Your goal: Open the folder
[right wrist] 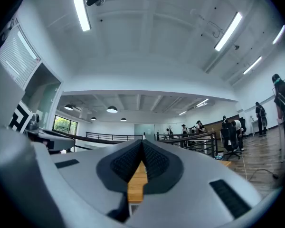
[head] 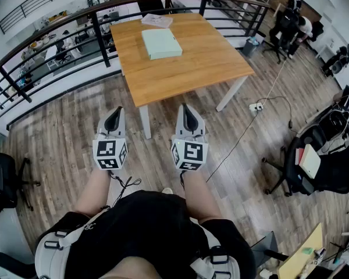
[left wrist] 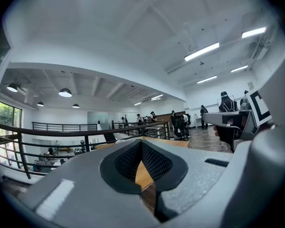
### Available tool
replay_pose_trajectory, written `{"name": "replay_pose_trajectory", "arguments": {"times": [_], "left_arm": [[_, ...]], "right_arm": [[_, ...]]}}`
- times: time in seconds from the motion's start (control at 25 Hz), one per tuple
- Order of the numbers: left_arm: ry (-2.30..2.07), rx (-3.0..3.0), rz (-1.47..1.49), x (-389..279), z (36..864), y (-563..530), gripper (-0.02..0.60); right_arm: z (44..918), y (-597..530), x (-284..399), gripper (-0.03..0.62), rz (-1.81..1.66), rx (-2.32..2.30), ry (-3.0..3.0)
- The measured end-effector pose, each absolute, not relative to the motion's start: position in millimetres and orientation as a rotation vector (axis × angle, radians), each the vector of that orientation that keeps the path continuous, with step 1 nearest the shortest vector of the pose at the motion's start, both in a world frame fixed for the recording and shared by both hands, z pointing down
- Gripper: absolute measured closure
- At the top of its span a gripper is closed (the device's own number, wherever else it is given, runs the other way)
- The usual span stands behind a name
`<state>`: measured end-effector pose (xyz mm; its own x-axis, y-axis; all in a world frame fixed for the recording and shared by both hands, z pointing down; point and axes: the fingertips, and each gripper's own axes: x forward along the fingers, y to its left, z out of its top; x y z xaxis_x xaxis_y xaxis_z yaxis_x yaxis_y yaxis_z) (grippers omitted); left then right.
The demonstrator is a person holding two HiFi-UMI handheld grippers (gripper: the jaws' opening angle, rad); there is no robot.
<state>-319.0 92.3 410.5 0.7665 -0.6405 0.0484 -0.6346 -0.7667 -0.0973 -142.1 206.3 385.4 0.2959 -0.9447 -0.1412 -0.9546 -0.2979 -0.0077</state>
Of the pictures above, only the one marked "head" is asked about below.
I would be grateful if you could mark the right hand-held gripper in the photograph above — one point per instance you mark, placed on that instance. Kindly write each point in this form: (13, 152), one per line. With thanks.
(193, 153)

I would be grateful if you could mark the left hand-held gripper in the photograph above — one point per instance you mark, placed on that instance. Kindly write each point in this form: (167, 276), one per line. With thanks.
(106, 153)

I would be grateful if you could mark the person's right forearm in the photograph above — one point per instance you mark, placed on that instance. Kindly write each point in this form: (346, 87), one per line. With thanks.
(199, 196)

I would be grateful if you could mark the person's left forearm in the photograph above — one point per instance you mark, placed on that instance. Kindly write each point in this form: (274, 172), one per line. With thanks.
(93, 190)

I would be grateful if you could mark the wooden table white legs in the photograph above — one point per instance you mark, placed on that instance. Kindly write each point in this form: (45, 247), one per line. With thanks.
(192, 68)

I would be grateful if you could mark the person's light shoe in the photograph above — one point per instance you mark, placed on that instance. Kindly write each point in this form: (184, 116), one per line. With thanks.
(167, 190)

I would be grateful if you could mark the white power strip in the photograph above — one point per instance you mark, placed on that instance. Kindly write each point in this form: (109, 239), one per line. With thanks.
(256, 107)

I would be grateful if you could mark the black railing wooden handrail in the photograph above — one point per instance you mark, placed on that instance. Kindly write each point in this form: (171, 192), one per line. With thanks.
(100, 39)

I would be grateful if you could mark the grey trash bin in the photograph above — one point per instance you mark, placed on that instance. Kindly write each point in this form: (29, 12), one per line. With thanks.
(251, 47)

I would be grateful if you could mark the person's black shirt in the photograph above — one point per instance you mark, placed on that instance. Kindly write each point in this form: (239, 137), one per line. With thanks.
(145, 228)

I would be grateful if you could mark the clear sleeve of papers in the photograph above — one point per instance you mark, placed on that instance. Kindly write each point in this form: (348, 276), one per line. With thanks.
(157, 20)

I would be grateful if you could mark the red book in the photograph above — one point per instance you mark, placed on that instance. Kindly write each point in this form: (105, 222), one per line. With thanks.
(299, 155)

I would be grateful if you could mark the cream book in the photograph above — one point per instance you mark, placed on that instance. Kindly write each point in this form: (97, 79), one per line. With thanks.
(309, 160)

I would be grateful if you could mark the black metal railing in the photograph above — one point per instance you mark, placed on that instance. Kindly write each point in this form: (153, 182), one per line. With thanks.
(40, 1)

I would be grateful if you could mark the black mesh office chair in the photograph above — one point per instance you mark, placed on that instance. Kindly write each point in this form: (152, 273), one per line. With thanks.
(334, 123)

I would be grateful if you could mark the person's white harness vest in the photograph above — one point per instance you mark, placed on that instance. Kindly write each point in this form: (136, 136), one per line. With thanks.
(46, 257)

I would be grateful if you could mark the white desk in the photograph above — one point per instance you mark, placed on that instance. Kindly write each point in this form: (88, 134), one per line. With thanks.
(5, 237)

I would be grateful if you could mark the small green box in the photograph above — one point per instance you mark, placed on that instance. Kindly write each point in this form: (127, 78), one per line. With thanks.
(307, 250)

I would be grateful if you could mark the yellow desk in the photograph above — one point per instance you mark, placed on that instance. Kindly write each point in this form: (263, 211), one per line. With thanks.
(305, 254)

